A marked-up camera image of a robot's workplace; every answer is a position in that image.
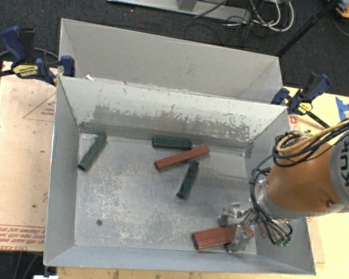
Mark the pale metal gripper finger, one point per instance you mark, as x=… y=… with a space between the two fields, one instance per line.
x=230 y=211
x=241 y=240

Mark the red-brown flat block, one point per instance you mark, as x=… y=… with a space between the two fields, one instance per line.
x=212 y=238
x=181 y=158

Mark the dark green flat block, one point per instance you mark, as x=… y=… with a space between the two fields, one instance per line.
x=92 y=152
x=188 y=179
x=172 y=143

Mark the grey metal bin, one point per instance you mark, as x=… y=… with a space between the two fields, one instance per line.
x=140 y=207

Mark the brown cardboard board, red print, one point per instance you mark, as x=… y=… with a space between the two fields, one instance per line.
x=18 y=160

